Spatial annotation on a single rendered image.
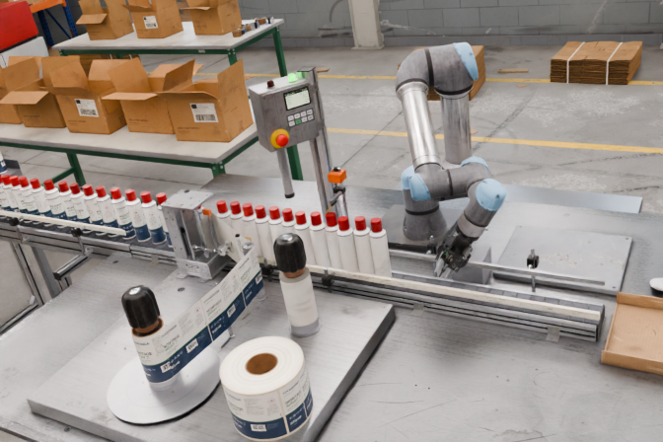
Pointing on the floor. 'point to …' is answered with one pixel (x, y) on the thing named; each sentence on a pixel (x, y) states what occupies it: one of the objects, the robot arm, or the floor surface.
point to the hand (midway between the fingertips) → (442, 272)
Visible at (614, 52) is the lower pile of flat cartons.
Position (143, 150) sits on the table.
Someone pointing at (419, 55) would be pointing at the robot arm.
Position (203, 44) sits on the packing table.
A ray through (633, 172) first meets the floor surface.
